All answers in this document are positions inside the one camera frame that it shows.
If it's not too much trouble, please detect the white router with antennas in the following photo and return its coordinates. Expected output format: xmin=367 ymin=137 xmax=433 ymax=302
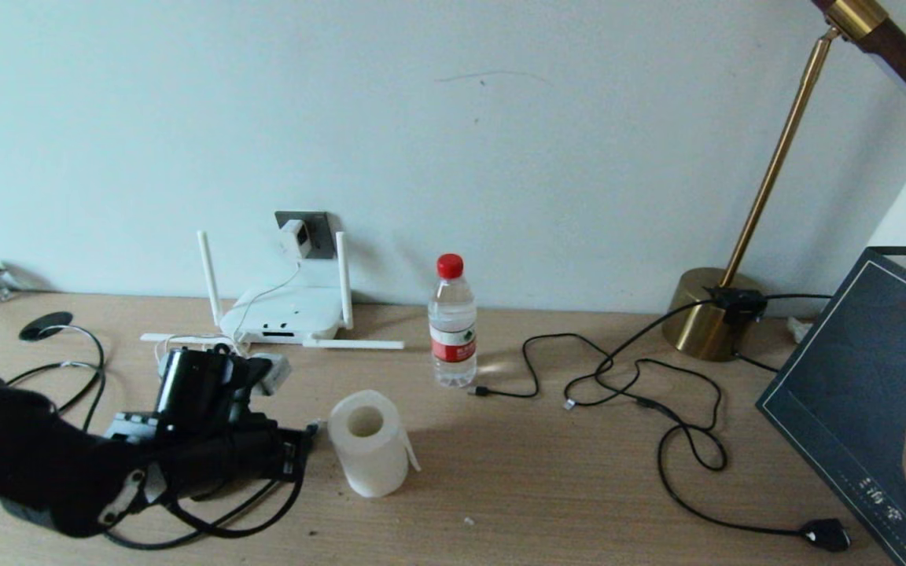
xmin=141 ymin=230 xmax=406 ymax=352

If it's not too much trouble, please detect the white power adapter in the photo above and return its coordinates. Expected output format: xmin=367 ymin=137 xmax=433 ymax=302
xmin=280 ymin=219 xmax=313 ymax=259

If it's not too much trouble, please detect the grey wall socket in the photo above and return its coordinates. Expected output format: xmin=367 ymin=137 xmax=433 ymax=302
xmin=275 ymin=211 xmax=337 ymax=260

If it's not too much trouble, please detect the black ethernet cable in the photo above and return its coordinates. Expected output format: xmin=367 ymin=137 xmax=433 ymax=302
xmin=5 ymin=324 xmax=320 ymax=551

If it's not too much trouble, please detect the thin white adapter cable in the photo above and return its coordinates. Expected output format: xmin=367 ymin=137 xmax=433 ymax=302
xmin=153 ymin=258 xmax=302 ymax=370

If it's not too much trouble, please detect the dark blue gift bag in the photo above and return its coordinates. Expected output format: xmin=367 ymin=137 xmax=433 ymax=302
xmin=756 ymin=236 xmax=906 ymax=566

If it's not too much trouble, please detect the clear water bottle red cap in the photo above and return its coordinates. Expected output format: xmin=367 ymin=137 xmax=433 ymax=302
xmin=428 ymin=253 xmax=478 ymax=388

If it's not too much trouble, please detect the black round desk grommet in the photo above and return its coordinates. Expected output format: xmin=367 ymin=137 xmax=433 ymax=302
xmin=18 ymin=311 xmax=75 ymax=342

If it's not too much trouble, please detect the black lamp power cord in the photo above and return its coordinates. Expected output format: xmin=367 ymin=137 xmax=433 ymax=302
xmin=563 ymin=292 xmax=853 ymax=553

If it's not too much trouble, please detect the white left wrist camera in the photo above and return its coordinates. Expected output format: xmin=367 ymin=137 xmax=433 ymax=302
xmin=251 ymin=353 xmax=293 ymax=396

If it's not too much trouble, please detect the white toilet paper roll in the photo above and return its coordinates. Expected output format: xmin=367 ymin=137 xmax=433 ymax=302
xmin=328 ymin=390 xmax=422 ymax=499

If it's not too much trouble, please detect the black USB cable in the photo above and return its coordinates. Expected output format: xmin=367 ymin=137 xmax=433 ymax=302
xmin=467 ymin=332 xmax=619 ymax=410

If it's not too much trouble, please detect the brass desk lamp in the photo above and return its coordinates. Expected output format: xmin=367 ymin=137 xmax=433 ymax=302
xmin=661 ymin=0 xmax=906 ymax=362

